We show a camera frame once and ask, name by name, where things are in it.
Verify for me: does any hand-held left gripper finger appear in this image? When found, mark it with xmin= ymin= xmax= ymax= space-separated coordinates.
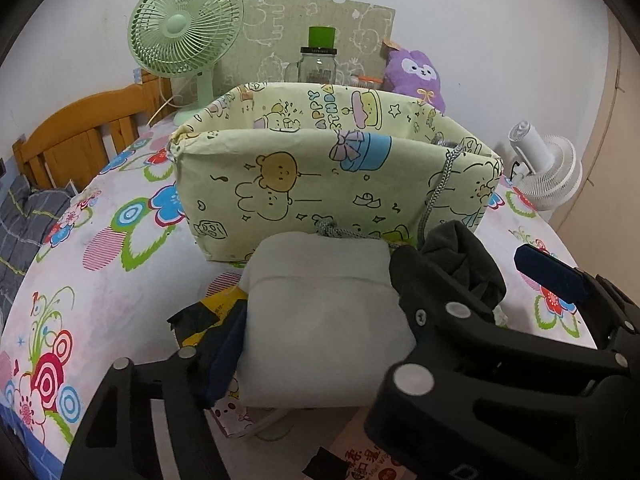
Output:
xmin=60 ymin=302 xmax=249 ymax=480

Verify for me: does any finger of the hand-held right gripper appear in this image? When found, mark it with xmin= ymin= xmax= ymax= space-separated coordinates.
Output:
xmin=364 ymin=247 xmax=631 ymax=456
xmin=514 ymin=244 xmax=640 ymax=361

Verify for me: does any dark cloth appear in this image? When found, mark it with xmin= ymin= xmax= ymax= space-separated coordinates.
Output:
xmin=419 ymin=220 xmax=507 ymax=311

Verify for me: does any pink cartoon tissue packet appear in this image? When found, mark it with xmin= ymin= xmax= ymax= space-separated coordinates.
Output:
xmin=210 ymin=392 xmax=296 ymax=441

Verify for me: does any white cloth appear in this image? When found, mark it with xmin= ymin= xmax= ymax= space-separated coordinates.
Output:
xmin=235 ymin=231 xmax=418 ymax=408

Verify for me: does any green snack packet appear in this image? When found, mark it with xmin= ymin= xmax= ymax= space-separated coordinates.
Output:
xmin=302 ymin=405 xmax=421 ymax=480

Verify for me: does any cartoon fabric storage box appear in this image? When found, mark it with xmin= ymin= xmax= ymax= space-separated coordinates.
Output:
xmin=167 ymin=81 xmax=503 ymax=263

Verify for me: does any yellow and black packet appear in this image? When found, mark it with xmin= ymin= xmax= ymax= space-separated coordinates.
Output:
xmin=166 ymin=287 xmax=249 ymax=348

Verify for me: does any white circulator fan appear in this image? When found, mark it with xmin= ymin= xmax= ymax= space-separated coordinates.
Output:
xmin=505 ymin=121 xmax=585 ymax=213

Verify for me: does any floral tablecloth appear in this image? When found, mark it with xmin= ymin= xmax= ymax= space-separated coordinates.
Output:
xmin=0 ymin=105 xmax=601 ymax=480

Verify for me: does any beige cabinet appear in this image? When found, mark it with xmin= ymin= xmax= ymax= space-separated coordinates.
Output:
xmin=550 ymin=5 xmax=640 ymax=261

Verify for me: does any purple plush bunny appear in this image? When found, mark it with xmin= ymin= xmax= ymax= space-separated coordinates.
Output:
xmin=382 ymin=42 xmax=447 ymax=113

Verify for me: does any grey plaid pillow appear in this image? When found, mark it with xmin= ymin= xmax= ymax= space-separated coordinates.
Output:
xmin=0 ymin=176 xmax=71 ymax=311

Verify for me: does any glass jar with green lid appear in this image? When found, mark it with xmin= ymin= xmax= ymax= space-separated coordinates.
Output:
xmin=284 ymin=26 xmax=341 ymax=85

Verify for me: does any wooden headboard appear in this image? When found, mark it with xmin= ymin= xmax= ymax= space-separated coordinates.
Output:
xmin=12 ymin=71 xmax=173 ymax=191

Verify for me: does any cardboard sheet with drawings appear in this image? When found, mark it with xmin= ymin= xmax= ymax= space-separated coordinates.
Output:
xmin=240 ymin=0 xmax=397 ymax=96

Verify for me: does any green desk fan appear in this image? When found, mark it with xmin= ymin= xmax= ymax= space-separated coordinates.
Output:
xmin=127 ymin=0 xmax=246 ymax=126

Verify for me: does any grey braided cord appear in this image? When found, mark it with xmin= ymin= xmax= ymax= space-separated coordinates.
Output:
xmin=315 ymin=142 xmax=466 ymax=249

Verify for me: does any green fan power cord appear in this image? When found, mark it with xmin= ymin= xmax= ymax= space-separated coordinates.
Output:
xmin=147 ymin=92 xmax=176 ymax=126

